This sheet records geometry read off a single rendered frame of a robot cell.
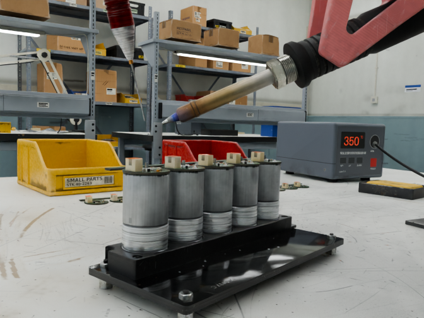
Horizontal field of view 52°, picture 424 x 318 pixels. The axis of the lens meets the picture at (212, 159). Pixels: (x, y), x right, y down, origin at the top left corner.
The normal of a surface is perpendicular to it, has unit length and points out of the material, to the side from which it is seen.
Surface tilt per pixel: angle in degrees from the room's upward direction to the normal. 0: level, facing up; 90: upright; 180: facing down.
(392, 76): 90
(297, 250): 0
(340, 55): 99
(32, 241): 0
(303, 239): 0
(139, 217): 90
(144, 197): 90
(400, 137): 90
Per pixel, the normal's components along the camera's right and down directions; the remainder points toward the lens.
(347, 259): 0.04, -1.00
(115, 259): -0.65, 0.04
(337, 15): 0.00, 0.23
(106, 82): 0.47, 0.04
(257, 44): -0.86, 0.00
